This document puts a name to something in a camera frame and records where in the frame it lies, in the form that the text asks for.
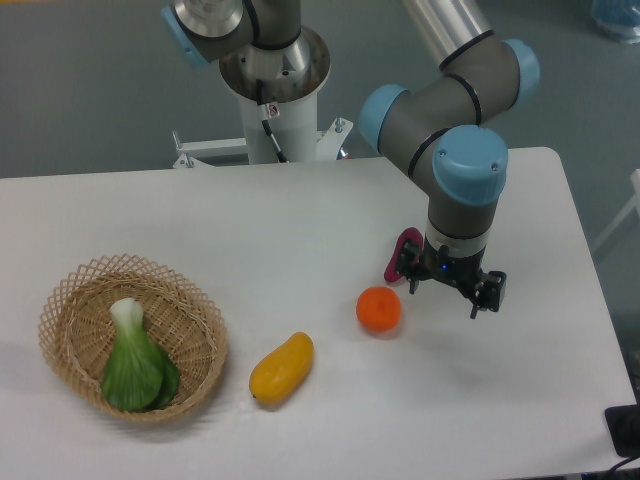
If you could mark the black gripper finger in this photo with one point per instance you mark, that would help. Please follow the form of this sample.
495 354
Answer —
489 293
411 267

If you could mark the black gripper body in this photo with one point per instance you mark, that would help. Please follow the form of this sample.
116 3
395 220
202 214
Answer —
461 273

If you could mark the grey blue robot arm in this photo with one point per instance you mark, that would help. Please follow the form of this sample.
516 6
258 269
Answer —
437 137

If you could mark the magenta object behind gripper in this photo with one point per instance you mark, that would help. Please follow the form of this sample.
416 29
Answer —
411 236

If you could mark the orange fruit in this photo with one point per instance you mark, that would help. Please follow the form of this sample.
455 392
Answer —
378 309

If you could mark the yellow mango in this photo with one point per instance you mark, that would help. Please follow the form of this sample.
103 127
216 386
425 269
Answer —
275 378

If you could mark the black device at table edge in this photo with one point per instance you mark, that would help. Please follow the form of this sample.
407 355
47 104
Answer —
623 426

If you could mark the green bok choy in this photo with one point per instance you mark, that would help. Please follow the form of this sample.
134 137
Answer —
139 374

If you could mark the woven wicker basket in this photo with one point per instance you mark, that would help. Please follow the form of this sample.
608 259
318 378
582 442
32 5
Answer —
76 333

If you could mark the white frame at right edge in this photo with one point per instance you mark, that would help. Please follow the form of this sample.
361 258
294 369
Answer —
622 220

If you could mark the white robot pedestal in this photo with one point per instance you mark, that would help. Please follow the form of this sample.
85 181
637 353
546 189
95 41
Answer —
277 93

